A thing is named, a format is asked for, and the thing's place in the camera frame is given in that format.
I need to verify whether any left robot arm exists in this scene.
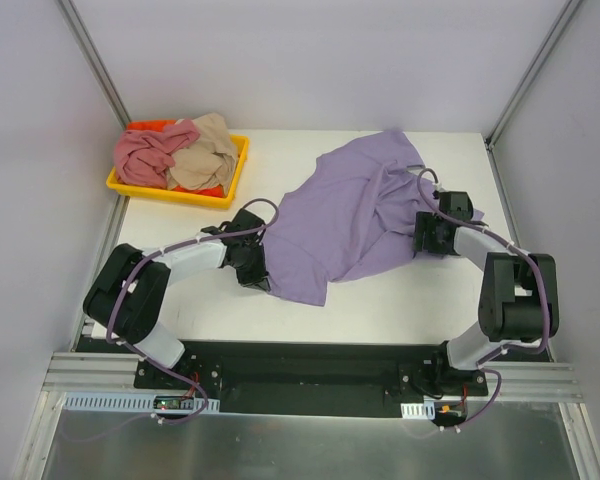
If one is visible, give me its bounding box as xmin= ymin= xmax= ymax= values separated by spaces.
xmin=83 ymin=208 xmax=270 ymax=389

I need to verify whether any pink t shirt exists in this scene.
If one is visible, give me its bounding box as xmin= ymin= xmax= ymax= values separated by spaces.
xmin=113 ymin=120 xmax=200 ymax=189

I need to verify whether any aluminium front rail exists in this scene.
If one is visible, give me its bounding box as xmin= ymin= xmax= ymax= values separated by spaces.
xmin=42 ymin=352 xmax=584 ymax=403

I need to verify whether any right white cable duct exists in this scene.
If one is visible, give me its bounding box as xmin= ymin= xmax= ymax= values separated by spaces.
xmin=400 ymin=400 xmax=436 ymax=421

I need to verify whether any right aluminium frame post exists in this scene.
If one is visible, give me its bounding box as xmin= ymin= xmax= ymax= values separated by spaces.
xmin=484 ymin=0 xmax=585 ymax=151

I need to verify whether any left aluminium frame post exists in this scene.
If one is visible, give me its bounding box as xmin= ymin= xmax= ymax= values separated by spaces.
xmin=55 ymin=0 xmax=131 ymax=127

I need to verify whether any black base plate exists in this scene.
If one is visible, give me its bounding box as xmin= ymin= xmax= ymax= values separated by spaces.
xmin=133 ymin=340 xmax=488 ymax=418

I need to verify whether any purple t shirt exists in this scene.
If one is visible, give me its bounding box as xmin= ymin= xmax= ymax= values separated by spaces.
xmin=259 ymin=127 xmax=444 ymax=307

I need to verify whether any aluminium frame post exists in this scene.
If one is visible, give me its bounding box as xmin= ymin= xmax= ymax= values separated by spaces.
xmin=484 ymin=0 xmax=585 ymax=151
xmin=55 ymin=0 xmax=131 ymax=127

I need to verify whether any yellow plastic bin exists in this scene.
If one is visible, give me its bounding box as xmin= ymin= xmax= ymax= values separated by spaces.
xmin=106 ymin=113 xmax=249 ymax=209

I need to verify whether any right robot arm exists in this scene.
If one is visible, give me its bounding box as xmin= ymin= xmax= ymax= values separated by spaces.
xmin=410 ymin=191 xmax=559 ymax=399

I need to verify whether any white cable duct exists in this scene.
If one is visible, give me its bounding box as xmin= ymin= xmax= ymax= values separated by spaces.
xmin=64 ymin=393 xmax=220 ymax=416
xmin=400 ymin=400 xmax=436 ymax=421

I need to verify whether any beige t shirt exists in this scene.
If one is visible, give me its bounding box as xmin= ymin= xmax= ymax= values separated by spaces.
xmin=167 ymin=113 xmax=239 ymax=196

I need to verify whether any left white cable duct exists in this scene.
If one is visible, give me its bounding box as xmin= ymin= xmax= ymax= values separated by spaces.
xmin=64 ymin=393 xmax=220 ymax=416

